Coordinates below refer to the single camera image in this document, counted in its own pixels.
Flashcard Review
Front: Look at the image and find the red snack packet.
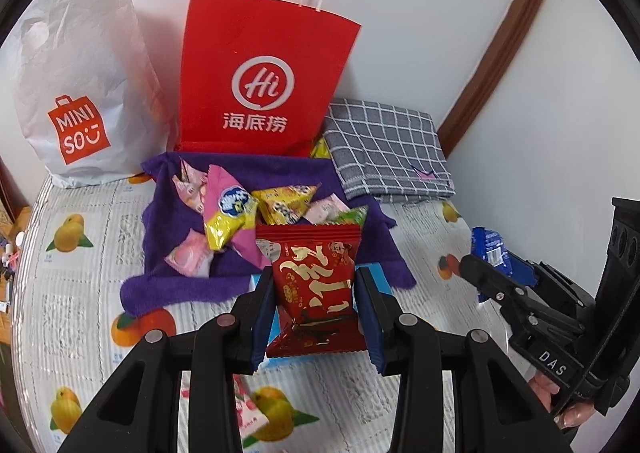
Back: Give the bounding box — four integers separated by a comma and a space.
256, 223, 366, 359

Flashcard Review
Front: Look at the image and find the green snack packet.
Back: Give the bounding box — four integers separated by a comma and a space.
326, 205, 369, 228

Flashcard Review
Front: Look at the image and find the pink yellow snack packet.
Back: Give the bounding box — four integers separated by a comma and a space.
203, 165, 269, 269

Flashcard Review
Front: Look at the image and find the pink white triangular snack packet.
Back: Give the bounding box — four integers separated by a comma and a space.
304, 194, 349, 224

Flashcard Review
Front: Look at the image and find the blue snack packet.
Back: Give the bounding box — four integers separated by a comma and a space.
471, 226, 537, 287

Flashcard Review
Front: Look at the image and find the panda print snack packet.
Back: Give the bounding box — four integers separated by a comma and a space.
172, 159, 208, 214

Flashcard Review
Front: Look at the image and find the right hand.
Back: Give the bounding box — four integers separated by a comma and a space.
528, 372, 596, 429

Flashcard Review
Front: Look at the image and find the small pink round candy packet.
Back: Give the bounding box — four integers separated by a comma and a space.
165, 230, 215, 279

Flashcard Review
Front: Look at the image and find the pink long candy packet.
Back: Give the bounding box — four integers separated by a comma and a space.
233, 374, 269, 439

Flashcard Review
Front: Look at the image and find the purple towel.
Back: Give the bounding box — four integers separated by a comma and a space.
120, 152, 416, 317

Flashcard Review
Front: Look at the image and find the grey checked folded cloth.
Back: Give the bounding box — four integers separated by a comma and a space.
323, 98, 454, 204

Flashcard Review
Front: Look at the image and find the red Haidilao paper bag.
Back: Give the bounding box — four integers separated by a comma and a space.
177, 0, 360, 157

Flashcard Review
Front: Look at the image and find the white Miniso plastic bag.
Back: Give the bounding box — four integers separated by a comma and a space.
8, 0, 175, 188

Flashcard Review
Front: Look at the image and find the brown wooden door frame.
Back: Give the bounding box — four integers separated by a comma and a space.
438, 0, 544, 157

